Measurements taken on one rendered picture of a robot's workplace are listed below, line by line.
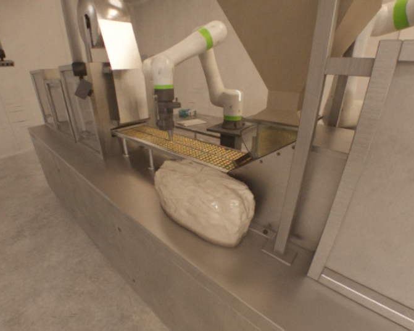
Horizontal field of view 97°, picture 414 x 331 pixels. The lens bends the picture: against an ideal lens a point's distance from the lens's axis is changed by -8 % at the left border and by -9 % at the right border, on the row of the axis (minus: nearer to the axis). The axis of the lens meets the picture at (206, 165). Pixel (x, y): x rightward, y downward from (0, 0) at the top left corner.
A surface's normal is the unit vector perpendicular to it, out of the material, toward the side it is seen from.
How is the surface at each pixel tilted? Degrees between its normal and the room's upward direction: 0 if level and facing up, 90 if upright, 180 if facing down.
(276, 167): 90
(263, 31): 114
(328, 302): 0
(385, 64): 90
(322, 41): 90
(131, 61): 71
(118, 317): 0
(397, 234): 90
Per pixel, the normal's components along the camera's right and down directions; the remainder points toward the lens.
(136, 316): 0.00, -0.90
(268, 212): -0.65, 0.33
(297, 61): -0.59, 0.66
